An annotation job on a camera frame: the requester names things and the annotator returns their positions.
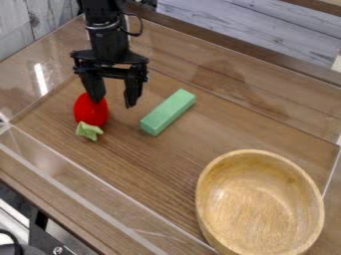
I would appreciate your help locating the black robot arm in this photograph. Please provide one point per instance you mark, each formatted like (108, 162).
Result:
(107, 13)

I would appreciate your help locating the wooden bowl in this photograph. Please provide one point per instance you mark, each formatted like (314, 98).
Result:
(258, 205)

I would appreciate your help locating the red plush strawberry toy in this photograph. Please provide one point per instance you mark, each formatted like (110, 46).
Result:
(91, 116)

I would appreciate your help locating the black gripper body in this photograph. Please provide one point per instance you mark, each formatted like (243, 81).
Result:
(108, 58)

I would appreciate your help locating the black table leg bracket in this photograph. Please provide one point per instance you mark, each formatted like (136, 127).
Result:
(51, 238)

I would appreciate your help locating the green rectangular block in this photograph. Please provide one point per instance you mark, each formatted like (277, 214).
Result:
(159, 118)

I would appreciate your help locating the clear acrylic tray walls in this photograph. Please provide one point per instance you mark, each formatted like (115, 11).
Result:
(120, 192)

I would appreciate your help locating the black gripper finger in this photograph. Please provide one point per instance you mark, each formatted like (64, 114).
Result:
(134, 90)
(94, 85)

